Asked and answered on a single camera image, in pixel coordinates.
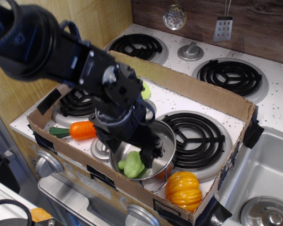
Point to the silver sink basin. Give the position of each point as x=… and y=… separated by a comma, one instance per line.
x=257, y=172

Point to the orange toy pumpkin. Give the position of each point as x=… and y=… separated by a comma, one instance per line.
x=183, y=190

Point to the orange toy carrot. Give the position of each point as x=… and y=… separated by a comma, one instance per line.
x=78, y=131

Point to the stainless steel pan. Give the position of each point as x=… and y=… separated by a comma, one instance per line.
x=147, y=178

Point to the silver oven knob left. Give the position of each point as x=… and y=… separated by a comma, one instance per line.
x=47, y=164

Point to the light green plastic plate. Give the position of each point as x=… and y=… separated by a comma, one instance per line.
x=145, y=93

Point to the front right black burner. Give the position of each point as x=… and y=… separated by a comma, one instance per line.
x=202, y=143

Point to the back right black burner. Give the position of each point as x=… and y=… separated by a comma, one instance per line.
x=235, y=75

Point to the silver stovetop knob back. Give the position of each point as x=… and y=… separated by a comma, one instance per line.
x=191, y=52

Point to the silver oven door handle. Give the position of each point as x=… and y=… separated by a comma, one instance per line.
x=70, y=200

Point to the silver stovetop knob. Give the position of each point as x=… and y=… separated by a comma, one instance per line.
x=191, y=52
x=150, y=109
x=100, y=151

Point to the orange object bottom left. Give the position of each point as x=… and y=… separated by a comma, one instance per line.
x=39, y=214

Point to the back left black burner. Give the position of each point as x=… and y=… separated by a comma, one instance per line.
x=142, y=46

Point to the hanging silver skimmer ladle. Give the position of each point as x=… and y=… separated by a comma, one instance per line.
x=175, y=17

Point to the silver stovetop knob front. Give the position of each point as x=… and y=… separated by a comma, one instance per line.
x=100, y=151

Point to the silver oven knob right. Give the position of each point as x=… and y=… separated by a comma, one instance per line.
x=138, y=216

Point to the black device left edge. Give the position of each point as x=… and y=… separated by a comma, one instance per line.
x=7, y=178

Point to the small orange toy under pan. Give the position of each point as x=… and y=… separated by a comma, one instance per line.
x=165, y=172

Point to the silver sink drain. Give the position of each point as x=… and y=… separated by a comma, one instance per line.
x=262, y=211

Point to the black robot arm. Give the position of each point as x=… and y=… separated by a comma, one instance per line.
x=34, y=45

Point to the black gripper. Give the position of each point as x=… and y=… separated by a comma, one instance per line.
x=114, y=125

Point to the silver oven knob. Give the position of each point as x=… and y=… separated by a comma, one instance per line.
x=47, y=164
x=138, y=216

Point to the hanging silver slotted spatula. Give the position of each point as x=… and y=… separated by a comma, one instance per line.
x=223, y=28

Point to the brown cardboard fence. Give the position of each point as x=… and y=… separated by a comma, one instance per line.
x=198, y=92

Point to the silver stovetop knob middle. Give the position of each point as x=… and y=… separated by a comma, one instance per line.
x=150, y=109

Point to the green toy broccoli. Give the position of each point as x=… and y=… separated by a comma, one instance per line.
x=132, y=165

